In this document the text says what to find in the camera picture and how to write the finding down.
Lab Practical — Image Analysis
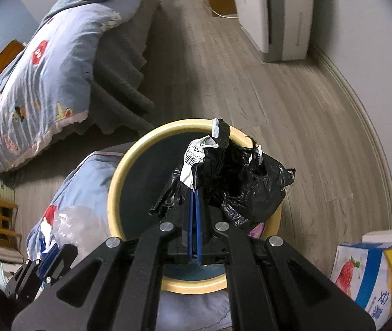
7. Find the bed with grey skirt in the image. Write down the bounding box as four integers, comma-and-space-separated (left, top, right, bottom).
75, 0, 164, 135

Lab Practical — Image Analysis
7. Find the pale green bag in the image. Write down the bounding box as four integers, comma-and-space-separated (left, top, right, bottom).
0, 177, 15, 201

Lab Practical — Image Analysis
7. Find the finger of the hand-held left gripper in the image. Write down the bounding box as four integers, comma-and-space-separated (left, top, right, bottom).
37, 243, 79, 283

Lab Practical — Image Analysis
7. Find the blue cartoon-print quilt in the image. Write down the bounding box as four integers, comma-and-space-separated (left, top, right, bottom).
26, 150, 233, 331
0, 0, 148, 176

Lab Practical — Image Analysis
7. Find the white flat box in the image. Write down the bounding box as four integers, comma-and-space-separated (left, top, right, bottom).
361, 226, 392, 245

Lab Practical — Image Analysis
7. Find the yellow-rimmed blue trash bin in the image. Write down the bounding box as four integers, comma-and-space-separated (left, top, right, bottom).
107, 119, 283, 294

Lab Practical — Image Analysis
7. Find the black plastic bag white label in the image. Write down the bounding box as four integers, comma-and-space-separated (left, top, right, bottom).
148, 118, 296, 230

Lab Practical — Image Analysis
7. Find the white air purifier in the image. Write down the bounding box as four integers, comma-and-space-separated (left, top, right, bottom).
229, 0, 315, 63

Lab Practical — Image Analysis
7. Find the clear plastic bag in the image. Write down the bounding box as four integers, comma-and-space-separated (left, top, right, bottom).
53, 205, 109, 249

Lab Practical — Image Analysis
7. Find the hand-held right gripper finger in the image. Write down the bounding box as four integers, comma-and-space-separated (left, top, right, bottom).
12, 189, 197, 331
196, 189, 377, 331

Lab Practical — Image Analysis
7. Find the blue white strawberry carton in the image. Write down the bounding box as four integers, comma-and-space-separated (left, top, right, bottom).
330, 243, 392, 321

